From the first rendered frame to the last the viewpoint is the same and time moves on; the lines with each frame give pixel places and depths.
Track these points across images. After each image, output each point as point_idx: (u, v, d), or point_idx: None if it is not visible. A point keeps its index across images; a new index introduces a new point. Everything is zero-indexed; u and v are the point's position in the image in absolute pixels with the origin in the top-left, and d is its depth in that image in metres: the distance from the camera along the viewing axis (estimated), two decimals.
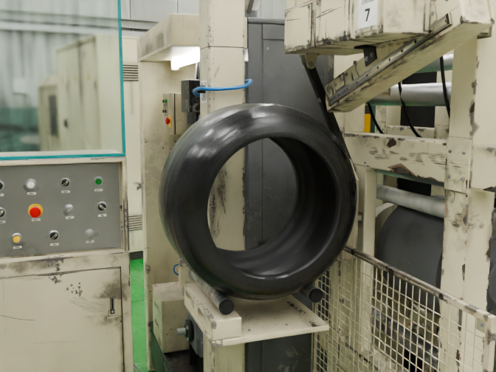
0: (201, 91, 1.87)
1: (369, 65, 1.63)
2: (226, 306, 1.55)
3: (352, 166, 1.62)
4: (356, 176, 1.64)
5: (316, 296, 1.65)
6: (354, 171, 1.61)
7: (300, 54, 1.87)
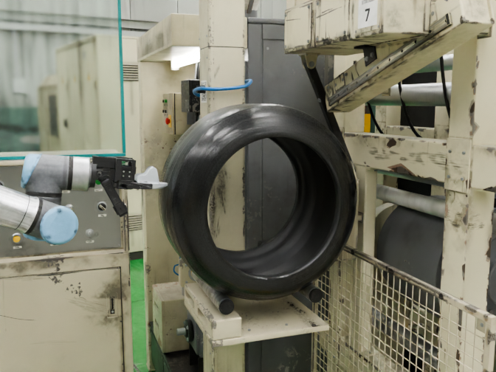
0: (201, 91, 1.87)
1: (369, 65, 1.63)
2: (226, 306, 1.55)
3: (353, 168, 1.62)
4: (356, 178, 1.65)
5: (316, 296, 1.65)
6: (355, 173, 1.61)
7: (300, 54, 1.87)
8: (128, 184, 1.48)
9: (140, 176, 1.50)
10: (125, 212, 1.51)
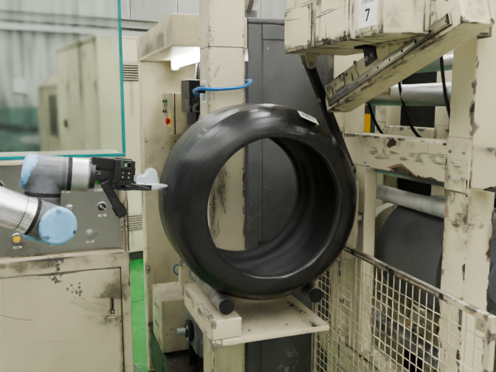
0: (201, 91, 1.87)
1: (369, 65, 1.63)
2: (226, 308, 1.56)
3: (305, 117, 1.54)
4: (314, 119, 1.57)
5: (317, 296, 1.65)
6: (310, 120, 1.54)
7: (300, 54, 1.87)
8: (128, 185, 1.48)
9: (139, 177, 1.50)
10: (125, 214, 1.51)
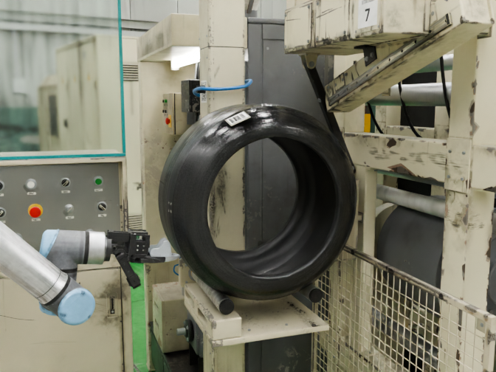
0: (201, 91, 1.87)
1: (369, 65, 1.63)
2: (228, 307, 1.56)
3: (235, 122, 1.48)
4: (243, 113, 1.50)
5: (316, 295, 1.65)
6: (241, 121, 1.48)
7: (300, 54, 1.87)
8: (142, 257, 1.52)
9: (153, 249, 1.55)
10: (139, 285, 1.55)
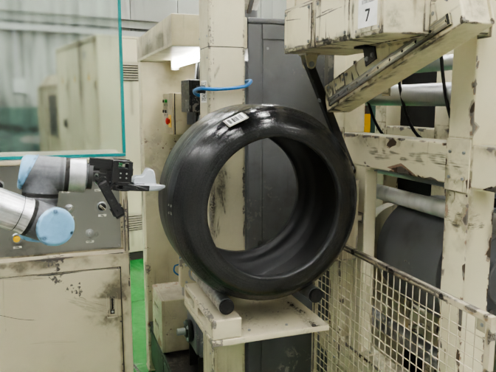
0: (201, 91, 1.87)
1: (369, 65, 1.63)
2: (228, 307, 1.56)
3: (233, 123, 1.48)
4: (241, 114, 1.50)
5: (317, 295, 1.65)
6: (239, 122, 1.47)
7: (300, 54, 1.87)
8: (125, 185, 1.48)
9: (137, 178, 1.50)
10: (122, 214, 1.51)
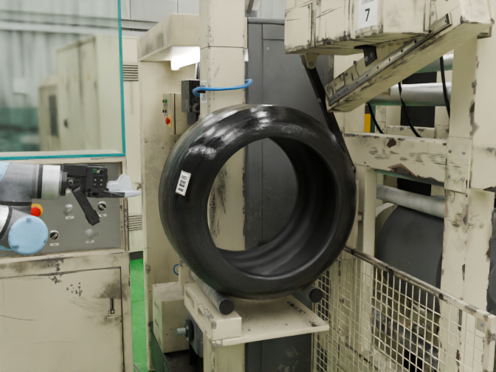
0: (201, 91, 1.87)
1: (369, 65, 1.63)
2: (227, 306, 1.56)
3: (184, 188, 1.46)
4: (183, 173, 1.47)
5: (316, 296, 1.65)
6: (187, 184, 1.45)
7: (300, 54, 1.87)
8: (100, 192, 1.46)
9: (112, 184, 1.48)
10: (97, 221, 1.49)
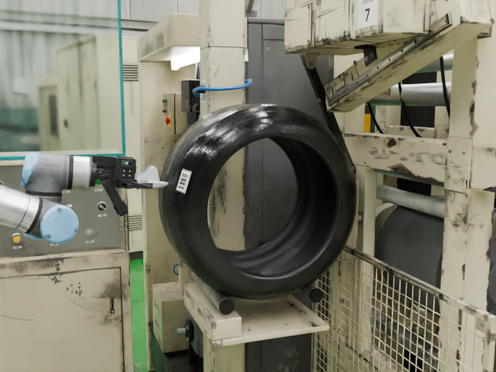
0: (201, 91, 1.87)
1: (369, 65, 1.63)
2: (227, 306, 1.56)
3: (184, 187, 1.46)
4: (184, 171, 1.47)
5: (316, 296, 1.65)
6: (187, 181, 1.45)
7: (300, 54, 1.87)
8: (128, 183, 1.48)
9: (140, 175, 1.50)
10: (125, 212, 1.51)
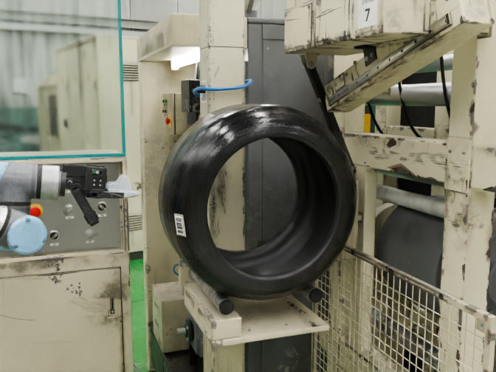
0: (201, 91, 1.87)
1: (369, 65, 1.63)
2: (226, 306, 1.56)
3: (183, 229, 1.47)
4: (176, 215, 1.48)
5: (316, 296, 1.65)
6: (184, 225, 1.46)
7: (300, 54, 1.87)
8: (99, 193, 1.46)
9: (111, 184, 1.48)
10: (97, 221, 1.49)
